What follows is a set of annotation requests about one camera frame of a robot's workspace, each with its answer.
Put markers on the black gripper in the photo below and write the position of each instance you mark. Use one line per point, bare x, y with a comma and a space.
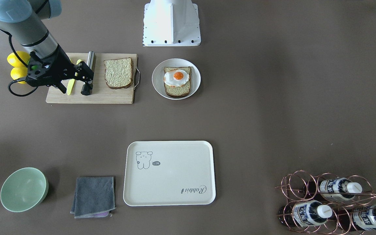
62, 63

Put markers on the bread slice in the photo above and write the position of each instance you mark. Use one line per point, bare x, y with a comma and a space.
178, 92
118, 73

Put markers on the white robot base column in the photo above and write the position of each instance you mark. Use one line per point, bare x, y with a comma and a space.
171, 23

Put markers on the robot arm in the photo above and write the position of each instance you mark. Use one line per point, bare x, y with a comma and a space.
22, 19

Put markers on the cream rabbit tray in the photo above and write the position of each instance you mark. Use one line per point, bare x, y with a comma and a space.
169, 173

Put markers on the steel muddler black tip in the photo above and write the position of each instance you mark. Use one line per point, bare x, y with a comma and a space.
89, 62

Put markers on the yellow plastic knife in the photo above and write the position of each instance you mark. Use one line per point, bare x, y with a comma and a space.
71, 82

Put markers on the wooden cutting board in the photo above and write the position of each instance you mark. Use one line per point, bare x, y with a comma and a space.
101, 93

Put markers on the whole lemon lower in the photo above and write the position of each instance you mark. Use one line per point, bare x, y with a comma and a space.
18, 72

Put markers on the whole lemon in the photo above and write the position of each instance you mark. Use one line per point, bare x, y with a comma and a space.
18, 72
14, 61

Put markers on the white round plate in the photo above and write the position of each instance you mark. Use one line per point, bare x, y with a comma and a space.
158, 73

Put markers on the whole lemon upper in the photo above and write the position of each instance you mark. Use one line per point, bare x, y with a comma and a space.
14, 61

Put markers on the fried egg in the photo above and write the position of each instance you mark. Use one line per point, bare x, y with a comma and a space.
176, 78

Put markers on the grey folded cloth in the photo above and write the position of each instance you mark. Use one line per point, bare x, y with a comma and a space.
94, 197

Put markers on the green bowl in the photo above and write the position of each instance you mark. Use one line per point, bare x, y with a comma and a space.
24, 189

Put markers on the tea bottle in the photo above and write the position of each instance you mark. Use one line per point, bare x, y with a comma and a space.
358, 219
332, 190
304, 214

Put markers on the copper wire bottle rack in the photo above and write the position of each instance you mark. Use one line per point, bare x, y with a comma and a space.
327, 204

